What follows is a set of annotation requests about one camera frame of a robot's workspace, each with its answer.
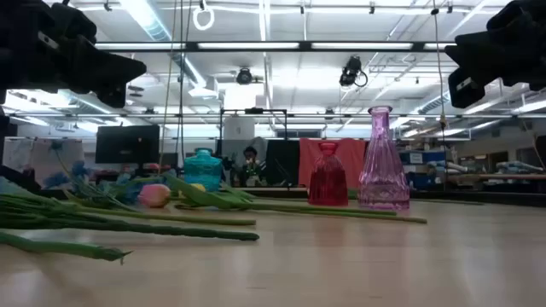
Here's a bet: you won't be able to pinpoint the black overhead crossbar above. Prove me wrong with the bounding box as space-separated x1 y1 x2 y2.
94 40 456 53

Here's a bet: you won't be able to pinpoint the orange-red fabric panel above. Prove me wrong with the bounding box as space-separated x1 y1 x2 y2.
298 137 369 189

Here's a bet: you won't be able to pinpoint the red ribbed glass vase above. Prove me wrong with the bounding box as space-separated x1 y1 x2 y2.
307 141 349 207

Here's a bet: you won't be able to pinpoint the black aluminium table frame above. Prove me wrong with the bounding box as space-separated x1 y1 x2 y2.
0 164 546 209

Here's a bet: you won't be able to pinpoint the white hanging ring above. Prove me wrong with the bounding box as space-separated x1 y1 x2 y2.
192 6 216 32

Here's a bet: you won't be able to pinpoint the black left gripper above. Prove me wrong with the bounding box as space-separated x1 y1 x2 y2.
0 0 148 108

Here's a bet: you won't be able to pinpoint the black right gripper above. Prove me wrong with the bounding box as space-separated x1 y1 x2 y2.
444 0 546 109

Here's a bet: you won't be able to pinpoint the wooden workbench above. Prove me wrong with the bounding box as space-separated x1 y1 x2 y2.
447 172 546 182

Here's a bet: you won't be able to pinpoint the silver ceiling duct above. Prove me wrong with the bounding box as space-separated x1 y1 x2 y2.
121 0 208 86

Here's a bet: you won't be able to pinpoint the black hanging cable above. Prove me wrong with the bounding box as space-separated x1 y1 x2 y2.
177 0 187 165

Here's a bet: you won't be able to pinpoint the pale fabric screen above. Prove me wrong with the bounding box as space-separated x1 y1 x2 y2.
3 138 85 185

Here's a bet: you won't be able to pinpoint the pink ribbed glass vase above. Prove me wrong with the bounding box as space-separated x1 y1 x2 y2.
357 105 411 211

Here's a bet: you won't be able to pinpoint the black computer monitor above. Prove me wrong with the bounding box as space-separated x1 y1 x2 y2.
95 124 160 165

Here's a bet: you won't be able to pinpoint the teal glass vase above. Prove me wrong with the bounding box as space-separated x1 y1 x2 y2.
183 147 224 193

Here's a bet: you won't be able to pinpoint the thin hanging cable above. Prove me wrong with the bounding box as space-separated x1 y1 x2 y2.
430 0 450 144

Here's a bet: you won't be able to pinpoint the person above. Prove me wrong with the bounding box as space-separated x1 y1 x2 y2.
238 146 268 188

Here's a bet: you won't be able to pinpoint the black hanging camera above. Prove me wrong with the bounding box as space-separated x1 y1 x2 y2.
339 55 369 89

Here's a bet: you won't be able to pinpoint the blue storage bins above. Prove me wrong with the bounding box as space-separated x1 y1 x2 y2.
399 149 447 189

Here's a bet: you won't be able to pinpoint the yellow artificial tulip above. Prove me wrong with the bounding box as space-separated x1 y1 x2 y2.
164 172 398 215

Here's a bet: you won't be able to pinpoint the black partition panel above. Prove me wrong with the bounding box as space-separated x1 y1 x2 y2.
264 139 301 187

